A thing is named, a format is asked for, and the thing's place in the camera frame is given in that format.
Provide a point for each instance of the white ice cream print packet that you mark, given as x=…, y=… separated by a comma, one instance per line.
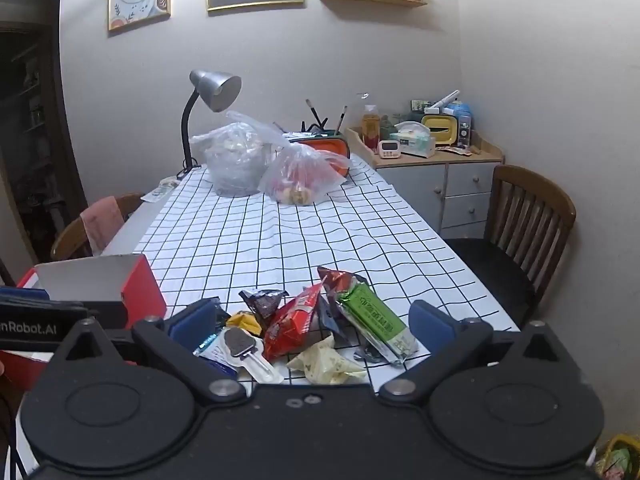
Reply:
x=250, y=355

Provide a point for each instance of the small printed flat packet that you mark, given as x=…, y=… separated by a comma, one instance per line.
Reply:
x=161, y=190

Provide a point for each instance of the red cardboard box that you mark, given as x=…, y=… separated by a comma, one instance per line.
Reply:
x=100, y=275

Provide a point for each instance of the dark blue snack packet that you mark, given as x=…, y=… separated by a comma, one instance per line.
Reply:
x=330, y=322

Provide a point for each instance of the white cabinet wooden top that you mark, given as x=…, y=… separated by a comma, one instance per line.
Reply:
x=450, y=185

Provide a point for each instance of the grey desk lamp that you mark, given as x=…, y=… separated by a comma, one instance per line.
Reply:
x=212, y=87

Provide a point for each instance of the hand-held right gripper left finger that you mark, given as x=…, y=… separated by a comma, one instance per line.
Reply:
x=192, y=324

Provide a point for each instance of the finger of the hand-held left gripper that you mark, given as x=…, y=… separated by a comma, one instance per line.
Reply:
x=22, y=294
x=111, y=314

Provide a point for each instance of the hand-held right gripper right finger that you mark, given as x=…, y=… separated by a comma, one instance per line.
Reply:
x=431, y=324

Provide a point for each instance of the orange drink bottle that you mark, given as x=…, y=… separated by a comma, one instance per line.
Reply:
x=370, y=125

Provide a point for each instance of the waste bin with wrappers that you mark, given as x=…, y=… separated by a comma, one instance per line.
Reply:
x=617, y=457

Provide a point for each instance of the clear bag of red snacks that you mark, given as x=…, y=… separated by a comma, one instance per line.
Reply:
x=300, y=172

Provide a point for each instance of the paint brush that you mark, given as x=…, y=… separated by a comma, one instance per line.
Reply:
x=314, y=114
x=342, y=119

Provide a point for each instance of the long green snack packet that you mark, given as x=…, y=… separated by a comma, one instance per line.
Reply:
x=375, y=320

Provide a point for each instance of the yellow tissue box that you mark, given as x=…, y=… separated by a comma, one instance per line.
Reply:
x=440, y=130

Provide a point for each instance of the checkered tablecloth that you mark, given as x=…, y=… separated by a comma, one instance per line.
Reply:
x=300, y=240

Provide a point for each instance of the brown triangular snack packet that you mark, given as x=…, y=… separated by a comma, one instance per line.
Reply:
x=265, y=305

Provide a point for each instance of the clear bag of pale snacks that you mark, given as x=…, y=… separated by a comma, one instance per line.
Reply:
x=232, y=157

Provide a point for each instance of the wooden chair black seat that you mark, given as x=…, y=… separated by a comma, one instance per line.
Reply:
x=520, y=240

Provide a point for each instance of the cream snack packet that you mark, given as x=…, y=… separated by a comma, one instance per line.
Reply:
x=325, y=365

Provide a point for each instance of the dark bookshelf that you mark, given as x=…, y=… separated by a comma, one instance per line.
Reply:
x=30, y=135

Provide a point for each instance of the red snack packet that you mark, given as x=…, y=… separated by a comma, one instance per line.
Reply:
x=292, y=325

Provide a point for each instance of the wooden chair curved backrest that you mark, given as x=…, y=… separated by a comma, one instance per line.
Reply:
x=75, y=237

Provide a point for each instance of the pink towel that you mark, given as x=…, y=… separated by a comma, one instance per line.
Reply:
x=102, y=222

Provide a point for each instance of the green white tissue pack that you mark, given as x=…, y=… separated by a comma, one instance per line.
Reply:
x=412, y=137

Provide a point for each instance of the white kitchen timer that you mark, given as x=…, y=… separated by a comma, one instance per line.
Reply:
x=387, y=148

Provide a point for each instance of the white tube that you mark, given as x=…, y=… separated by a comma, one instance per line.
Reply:
x=442, y=101

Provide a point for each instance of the yellow snack packet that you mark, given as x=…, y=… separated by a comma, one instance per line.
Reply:
x=245, y=322

